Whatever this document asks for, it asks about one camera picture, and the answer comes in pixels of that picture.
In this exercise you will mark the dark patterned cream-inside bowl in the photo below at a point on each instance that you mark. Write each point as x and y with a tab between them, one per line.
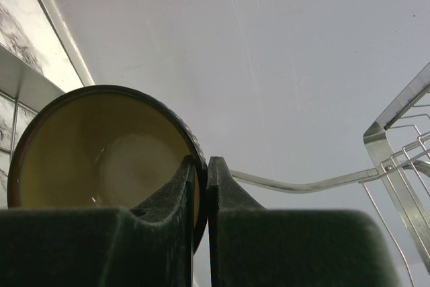
103	145

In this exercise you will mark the steel wire dish rack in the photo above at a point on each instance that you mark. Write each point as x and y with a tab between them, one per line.
398	183

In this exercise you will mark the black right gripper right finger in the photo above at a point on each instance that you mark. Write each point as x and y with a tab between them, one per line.
254	246

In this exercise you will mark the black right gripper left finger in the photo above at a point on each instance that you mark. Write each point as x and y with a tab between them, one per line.
148	245

